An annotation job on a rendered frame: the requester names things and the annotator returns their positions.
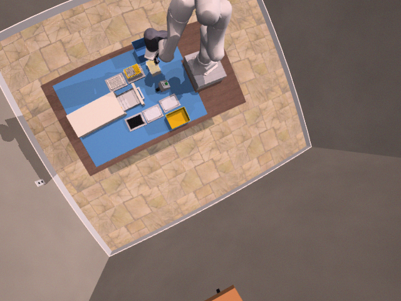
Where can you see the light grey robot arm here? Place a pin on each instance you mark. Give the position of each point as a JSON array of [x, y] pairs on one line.
[[213, 15]]

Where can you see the blue open-top bin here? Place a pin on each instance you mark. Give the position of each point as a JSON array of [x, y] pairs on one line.
[[139, 47]]

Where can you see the blue bench mat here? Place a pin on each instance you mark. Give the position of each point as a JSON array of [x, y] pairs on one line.
[[115, 138]]

